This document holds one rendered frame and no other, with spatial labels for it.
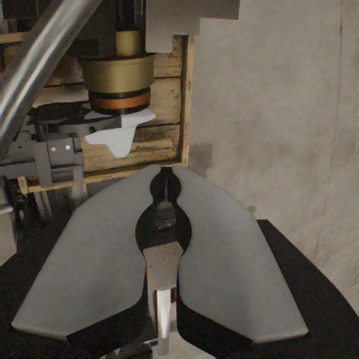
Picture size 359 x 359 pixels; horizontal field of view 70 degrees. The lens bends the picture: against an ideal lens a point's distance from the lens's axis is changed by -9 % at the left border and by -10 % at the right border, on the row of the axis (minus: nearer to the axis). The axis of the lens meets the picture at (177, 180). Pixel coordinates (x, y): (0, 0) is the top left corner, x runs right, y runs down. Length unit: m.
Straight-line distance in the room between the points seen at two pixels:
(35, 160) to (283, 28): 1.71
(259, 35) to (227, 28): 0.22
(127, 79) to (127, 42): 0.04
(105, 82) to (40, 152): 0.10
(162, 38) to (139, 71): 0.04
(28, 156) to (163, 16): 0.22
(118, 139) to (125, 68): 0.09
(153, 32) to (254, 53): 1.46
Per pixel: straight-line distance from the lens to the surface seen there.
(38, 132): 0.32
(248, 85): 1.79
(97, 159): 0.60
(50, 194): 0.67
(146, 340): 1.09
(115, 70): 0.31
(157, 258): 0.69
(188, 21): 0.33
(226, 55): 1.66
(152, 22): 0.33
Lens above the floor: 1.42
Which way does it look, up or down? 52 degrees down
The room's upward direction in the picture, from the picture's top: 144 degrees clockwise
